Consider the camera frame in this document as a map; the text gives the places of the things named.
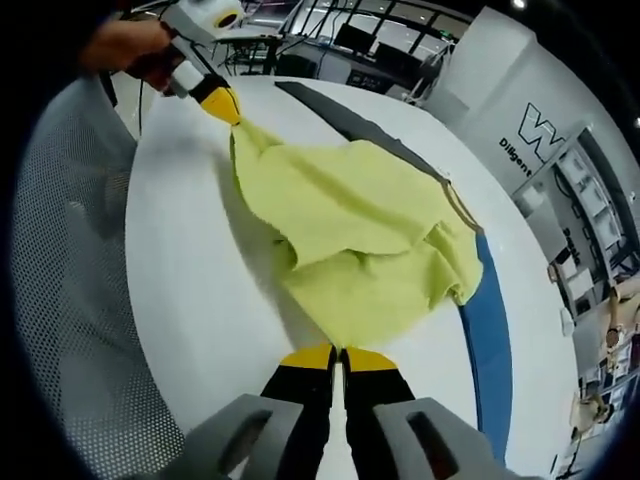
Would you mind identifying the grey mesh chair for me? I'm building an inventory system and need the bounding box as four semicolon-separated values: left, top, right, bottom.
12;74;187;480

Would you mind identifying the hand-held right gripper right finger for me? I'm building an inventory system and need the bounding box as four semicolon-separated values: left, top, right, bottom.
340;346;496;480

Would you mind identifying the black computer monitor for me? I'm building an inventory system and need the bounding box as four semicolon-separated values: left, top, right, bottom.
375;42;426;76
335;23;376;54

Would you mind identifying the grey metal shelf rack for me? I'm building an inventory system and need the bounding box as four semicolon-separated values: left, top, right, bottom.
549;129;632;321

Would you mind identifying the yellow towel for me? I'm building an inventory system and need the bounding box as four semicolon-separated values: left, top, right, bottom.
228;79;514;436

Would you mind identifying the white coat rack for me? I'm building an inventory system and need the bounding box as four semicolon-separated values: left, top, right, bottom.
409;44;459;104

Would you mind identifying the dark office desk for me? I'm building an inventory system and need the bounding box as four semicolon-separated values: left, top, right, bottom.
279;44;431;96

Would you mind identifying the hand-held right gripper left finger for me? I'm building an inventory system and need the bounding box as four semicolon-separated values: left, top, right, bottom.
183;342;338;480

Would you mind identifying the person's left hand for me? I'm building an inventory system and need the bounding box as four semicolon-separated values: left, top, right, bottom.
82;20;177;95

